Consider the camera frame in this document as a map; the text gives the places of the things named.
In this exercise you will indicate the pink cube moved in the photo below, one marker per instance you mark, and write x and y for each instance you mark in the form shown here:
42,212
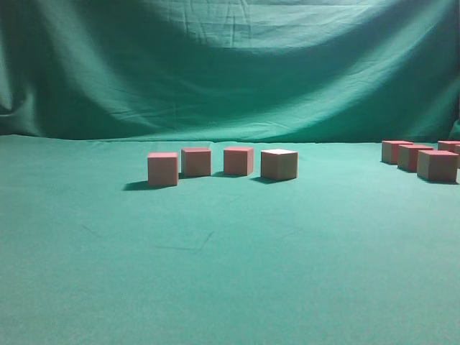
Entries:
238,161
279,164
195,161
162,168
437,166

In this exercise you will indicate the green cloth backdrop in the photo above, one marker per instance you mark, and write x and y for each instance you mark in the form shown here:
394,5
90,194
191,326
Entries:
352,251

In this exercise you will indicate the pink cube left column far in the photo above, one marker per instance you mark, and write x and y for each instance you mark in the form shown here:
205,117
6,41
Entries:
390,150

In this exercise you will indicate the pink cube column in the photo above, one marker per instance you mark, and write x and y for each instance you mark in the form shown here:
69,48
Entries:
457,151
448,145
390,150

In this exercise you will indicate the pink cube left column second-far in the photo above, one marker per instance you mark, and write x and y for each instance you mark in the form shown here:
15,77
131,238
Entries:
408,156

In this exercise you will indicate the pink cube right column far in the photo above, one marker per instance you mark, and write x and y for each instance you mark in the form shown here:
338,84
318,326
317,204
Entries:
448,145

